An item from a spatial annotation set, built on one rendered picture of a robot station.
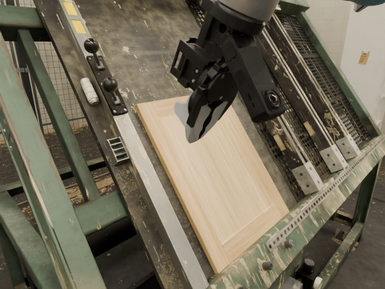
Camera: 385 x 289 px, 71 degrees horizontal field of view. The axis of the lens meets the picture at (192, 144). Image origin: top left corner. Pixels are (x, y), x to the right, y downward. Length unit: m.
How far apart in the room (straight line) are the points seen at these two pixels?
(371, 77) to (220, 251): 3.97
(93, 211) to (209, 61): 0.53
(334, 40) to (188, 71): 5.80
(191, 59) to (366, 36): 4.26
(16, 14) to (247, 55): 0.82
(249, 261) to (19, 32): 0.98
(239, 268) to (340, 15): 5.65
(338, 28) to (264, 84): 5.81
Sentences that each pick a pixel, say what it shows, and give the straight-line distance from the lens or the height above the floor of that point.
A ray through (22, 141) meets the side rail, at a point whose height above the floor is 1.30.
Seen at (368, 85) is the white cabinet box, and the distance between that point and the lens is 4.58.
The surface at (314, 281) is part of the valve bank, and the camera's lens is 1.14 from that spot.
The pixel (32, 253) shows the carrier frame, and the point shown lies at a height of 0.79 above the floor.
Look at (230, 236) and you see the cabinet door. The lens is 0.91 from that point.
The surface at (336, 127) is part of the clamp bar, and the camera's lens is 1.78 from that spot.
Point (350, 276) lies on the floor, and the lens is 2.38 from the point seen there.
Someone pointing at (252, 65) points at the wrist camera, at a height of 1.48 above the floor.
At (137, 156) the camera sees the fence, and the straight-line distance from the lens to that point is 0.78.
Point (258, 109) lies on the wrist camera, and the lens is 0.34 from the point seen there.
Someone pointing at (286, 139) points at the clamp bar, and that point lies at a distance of 1.27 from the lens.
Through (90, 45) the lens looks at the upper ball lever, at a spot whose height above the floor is 1.51.
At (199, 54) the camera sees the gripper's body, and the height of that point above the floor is 1.49.
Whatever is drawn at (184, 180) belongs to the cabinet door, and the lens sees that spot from 0.85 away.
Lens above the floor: 1.50
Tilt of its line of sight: 20 degrees down
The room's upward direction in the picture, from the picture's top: straight up
